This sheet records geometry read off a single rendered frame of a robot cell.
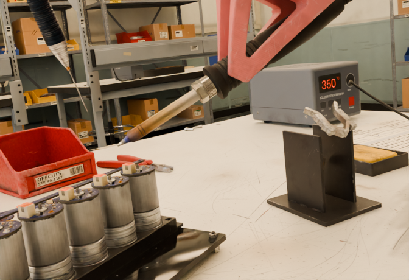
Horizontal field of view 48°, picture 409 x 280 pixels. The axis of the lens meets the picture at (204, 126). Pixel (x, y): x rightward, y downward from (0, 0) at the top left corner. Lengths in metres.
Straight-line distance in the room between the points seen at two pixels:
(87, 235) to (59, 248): 0.02
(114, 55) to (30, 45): 1.72
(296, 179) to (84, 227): 0.19
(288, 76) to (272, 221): 0.41
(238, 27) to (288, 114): 0.49
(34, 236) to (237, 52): 0.16
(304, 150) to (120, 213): 0.16
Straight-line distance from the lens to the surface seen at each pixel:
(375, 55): 5.48
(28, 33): 4.44
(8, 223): 0.27
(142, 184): 0.32
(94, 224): 0.29
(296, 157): 0.39
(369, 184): 0.46
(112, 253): 0.31
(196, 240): 0.33
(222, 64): 0.30
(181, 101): 0.30
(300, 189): 0.40
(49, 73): 4.90
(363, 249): 0.33
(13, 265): 0.26
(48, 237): 0.27
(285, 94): 0.77
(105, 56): 2.79
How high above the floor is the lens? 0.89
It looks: 9 degrees down
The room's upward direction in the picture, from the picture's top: 6 degrees counter-clockwise
